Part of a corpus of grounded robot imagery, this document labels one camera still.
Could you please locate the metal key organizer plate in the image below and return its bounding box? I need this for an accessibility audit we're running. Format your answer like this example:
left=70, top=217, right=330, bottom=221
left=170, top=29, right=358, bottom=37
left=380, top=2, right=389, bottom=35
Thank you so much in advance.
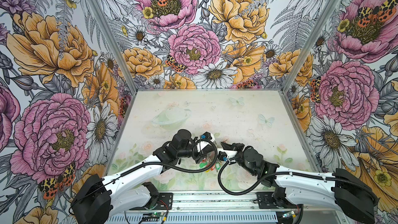
left=206, top=144, right=218, bottom=170

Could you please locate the bunch of coloured key tags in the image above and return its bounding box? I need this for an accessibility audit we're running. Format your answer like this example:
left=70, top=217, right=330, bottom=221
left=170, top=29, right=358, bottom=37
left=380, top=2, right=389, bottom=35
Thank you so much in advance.
left=198, top=158, right=223, bottom=172

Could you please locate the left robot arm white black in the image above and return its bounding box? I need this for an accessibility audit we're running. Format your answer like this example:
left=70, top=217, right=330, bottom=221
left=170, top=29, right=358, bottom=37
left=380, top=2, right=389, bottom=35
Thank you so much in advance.
left=69, top=129, right=217, bottom=224

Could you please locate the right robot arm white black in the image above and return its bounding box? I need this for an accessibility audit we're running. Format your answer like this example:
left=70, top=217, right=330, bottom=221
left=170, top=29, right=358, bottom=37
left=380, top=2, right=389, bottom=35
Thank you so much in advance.
left=217, top=143, right=379, bottom=224

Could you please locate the green circuit board left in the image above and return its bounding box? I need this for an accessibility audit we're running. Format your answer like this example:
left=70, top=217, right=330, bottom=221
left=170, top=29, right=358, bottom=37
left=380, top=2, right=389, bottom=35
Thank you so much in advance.
left=141, top=212, right=166, bottom=222

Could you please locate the green circuit board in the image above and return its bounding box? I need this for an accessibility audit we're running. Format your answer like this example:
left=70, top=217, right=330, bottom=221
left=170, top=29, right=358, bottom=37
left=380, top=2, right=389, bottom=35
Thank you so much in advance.
left=141, top=212, right=166, bottom=222
left=282, top=211, right=296, bottom=218

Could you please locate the green circuit board right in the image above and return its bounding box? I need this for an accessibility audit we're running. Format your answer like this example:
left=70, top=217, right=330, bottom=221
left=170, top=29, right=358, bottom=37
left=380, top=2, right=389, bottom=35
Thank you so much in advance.
left=282, top=211, right=296, bottom=218

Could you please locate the left black corrugated cable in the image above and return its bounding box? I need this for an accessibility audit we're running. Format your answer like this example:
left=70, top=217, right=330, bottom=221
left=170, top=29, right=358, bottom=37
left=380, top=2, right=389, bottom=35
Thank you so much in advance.
left=118, top=138, right=219, bottom=178

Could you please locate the aluminium front rail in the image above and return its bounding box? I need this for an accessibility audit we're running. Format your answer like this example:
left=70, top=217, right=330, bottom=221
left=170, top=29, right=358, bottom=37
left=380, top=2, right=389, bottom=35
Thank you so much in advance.
left=107, top=190, right=349, bottom=224

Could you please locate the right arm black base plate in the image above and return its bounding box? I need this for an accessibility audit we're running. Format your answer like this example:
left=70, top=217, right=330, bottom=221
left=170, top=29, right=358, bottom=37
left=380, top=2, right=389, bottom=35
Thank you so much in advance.
left=254, top=192, right=297, bottom=209

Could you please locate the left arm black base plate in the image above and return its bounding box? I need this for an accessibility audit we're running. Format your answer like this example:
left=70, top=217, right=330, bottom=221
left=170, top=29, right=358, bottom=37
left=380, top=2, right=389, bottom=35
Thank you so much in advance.
left=143, top=192, right=174, bottom=210

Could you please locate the right aluminium corner post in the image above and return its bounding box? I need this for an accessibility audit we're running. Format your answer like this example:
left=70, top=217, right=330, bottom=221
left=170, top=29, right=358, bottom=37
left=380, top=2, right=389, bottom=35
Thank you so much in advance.
left=282, top=0, right=341, bottom=93

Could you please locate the aluminium corner post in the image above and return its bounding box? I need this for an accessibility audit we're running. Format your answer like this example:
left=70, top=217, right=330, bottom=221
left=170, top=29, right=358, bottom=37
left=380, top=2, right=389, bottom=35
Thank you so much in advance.
left=86, top=0, right=138, bottom=96
left=282, top=0, right=341, bottom=93

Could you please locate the left aluminium corner post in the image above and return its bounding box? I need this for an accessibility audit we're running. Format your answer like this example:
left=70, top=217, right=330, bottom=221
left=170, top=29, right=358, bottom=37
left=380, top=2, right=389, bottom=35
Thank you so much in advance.
left=86, top=0, right=138, bottom=96

